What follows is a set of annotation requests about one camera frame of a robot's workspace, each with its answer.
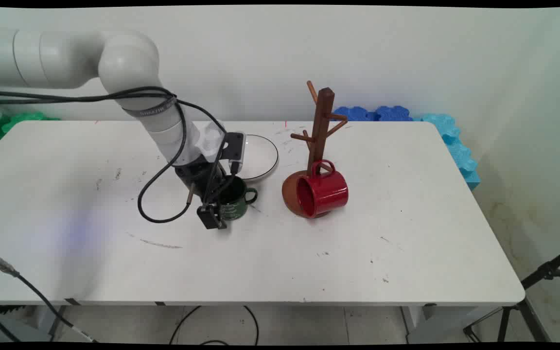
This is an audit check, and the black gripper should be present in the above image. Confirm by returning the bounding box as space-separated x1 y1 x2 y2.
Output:
175 162 236 230

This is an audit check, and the dark green mug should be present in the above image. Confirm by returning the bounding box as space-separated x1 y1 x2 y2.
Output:
214 176 259 222

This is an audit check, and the red mug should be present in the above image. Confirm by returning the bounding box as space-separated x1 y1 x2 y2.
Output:
296 159 350 218

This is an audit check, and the white plate black rim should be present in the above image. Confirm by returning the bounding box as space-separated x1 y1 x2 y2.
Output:
238 135 280 182

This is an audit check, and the brown wooden mug tree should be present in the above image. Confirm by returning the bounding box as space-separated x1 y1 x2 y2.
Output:
281 81 349 219

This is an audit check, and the dark blue foam mat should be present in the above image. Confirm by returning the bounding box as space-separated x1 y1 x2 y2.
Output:
375 105 414 122
332 106 378 122

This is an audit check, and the white table leg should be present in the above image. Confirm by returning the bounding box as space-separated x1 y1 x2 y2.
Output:
36 305 68 342
401 305 504 344

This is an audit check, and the green foam mat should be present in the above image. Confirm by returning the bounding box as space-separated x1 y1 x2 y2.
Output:
0 111 62 145

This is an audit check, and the light blue foam mat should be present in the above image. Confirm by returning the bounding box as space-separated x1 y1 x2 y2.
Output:
413 113 481 191

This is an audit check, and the black tripod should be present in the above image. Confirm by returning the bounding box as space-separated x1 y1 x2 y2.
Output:
463 243 560 344

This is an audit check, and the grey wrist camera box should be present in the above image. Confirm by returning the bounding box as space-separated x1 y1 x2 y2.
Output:
222 132 247 175

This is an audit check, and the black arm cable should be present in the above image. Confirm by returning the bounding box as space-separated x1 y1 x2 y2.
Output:
0 87 236 224

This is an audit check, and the grey velcro cable strap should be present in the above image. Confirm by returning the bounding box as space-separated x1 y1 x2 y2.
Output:
122 96 178 119

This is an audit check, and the black floor cable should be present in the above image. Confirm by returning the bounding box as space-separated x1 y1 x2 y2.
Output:
169 305 260 346

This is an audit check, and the cable with blue plug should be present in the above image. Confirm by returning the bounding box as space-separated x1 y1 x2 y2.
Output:
0 251 99 344

